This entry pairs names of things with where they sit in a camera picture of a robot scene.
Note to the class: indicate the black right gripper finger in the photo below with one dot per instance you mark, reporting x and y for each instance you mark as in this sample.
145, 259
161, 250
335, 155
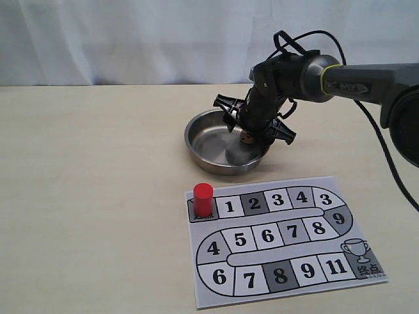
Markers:
231, 107
277, 130

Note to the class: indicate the printed paper game board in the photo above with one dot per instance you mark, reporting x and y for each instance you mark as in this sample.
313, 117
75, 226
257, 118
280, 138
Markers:
277, 239

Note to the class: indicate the round stainless steel bowl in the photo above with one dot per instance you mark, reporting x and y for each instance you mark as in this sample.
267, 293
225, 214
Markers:
216, 150

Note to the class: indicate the red cylinder game piece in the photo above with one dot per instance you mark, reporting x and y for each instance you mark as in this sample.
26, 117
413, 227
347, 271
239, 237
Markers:
202, 199

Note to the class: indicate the wooden die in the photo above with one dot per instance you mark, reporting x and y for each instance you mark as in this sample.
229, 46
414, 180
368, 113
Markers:
246, 138

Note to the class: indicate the white backdrop curtain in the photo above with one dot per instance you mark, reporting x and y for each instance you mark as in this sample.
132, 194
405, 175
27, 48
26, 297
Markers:
189, 42

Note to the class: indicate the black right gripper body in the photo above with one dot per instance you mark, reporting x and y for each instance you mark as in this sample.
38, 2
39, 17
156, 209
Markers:
275, 80

